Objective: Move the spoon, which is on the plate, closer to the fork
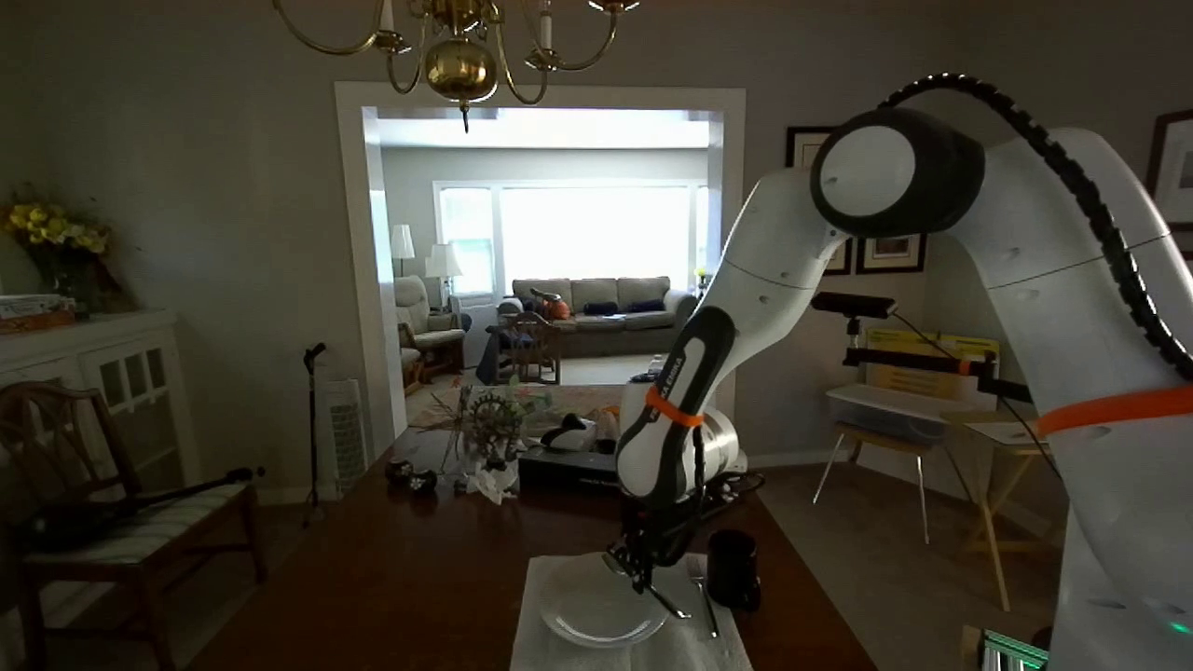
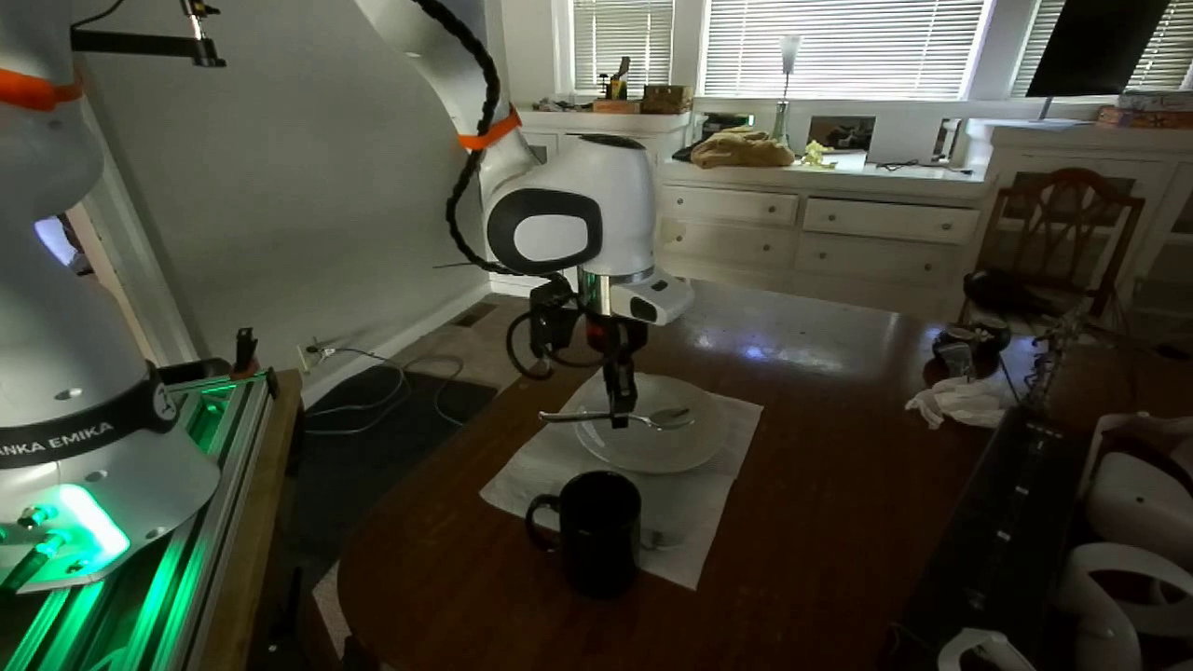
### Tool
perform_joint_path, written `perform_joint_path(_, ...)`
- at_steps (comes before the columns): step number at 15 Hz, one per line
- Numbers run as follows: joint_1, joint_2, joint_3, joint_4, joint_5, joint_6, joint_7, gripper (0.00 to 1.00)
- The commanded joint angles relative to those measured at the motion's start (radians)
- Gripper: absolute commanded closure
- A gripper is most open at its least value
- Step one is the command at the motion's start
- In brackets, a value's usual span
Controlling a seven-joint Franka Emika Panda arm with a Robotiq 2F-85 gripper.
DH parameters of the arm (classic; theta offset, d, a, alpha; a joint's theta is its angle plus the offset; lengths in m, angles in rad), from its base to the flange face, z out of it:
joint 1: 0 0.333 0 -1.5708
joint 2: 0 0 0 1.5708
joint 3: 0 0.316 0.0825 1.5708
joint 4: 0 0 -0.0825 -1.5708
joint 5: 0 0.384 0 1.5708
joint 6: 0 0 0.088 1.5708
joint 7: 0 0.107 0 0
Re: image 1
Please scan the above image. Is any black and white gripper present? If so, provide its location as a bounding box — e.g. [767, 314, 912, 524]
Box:
[602, 469, 754, 600]

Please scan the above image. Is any silver metal spoon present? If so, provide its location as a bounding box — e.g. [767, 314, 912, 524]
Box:
[646, 580, 694, 625]

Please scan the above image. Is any silver metal fork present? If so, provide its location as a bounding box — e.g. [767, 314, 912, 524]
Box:
[697, 588, 727, 646]

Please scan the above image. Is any black ceramic mug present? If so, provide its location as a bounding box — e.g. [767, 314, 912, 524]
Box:
[706, 524, 764, 616]

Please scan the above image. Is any black flat box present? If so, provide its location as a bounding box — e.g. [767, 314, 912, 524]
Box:
[515, 445, 627, 494]

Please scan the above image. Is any grey sofa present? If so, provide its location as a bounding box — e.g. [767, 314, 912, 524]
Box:
[506, 273, 699, 361]

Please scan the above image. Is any white folding table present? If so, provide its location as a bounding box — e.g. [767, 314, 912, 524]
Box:
[808, 375, 999, 550]

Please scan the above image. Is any light armchair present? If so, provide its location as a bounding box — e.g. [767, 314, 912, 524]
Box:
[390, 273, 471, 391]

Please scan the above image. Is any white floor heater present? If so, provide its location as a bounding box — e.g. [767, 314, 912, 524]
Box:
[318, 368, 375, 488]

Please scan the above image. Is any white table lamp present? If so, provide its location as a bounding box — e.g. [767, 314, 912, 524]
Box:
[421, 237, 465, 304]

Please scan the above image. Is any yellow box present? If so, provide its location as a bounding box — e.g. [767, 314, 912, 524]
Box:
[860, 324, 1005, 380]

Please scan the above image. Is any wooden folding stand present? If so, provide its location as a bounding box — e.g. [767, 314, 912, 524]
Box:
[965, 419, 1062, 616]

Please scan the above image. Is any green lit device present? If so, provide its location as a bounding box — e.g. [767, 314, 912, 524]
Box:
[975, 625, 1062, 671]

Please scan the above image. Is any black long instrument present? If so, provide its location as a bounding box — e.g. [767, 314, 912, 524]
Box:
[17, 461, 269, 550]

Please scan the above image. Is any wooden chair striped seat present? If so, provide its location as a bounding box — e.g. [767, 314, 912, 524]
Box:
[0, 380, 273, 671]

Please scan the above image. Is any brass chandelier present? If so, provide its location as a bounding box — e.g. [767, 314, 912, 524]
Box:
[269, 0, 646, 135]

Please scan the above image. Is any white cabinet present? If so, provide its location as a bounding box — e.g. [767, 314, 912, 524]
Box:
[0, 310, 205, 506]

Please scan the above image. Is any yellow flower bouquet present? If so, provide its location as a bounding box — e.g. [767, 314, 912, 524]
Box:
[0, 185, 133, 315]

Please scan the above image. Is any dark framed picture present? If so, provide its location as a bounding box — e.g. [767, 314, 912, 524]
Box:
[1143, 109, 1193, 232]

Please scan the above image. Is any small orange strap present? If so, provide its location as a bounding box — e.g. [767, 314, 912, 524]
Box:
[641, 387, 716, 435]

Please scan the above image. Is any black camera bar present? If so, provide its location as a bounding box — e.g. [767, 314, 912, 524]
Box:
[808, 286, 898, 324]

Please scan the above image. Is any small black picture frame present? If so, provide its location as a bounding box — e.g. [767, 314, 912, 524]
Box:
[854, 232, 932, 279]

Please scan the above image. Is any tall black picture frame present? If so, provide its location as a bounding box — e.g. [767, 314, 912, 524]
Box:
[783, 123, 857, 279]

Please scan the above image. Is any wide orange strap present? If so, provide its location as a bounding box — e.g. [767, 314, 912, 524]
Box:
[1032, 385, 1193, 438]

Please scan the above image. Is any black cable chain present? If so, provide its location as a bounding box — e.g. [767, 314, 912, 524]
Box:
[877, 71, 1193, 380]

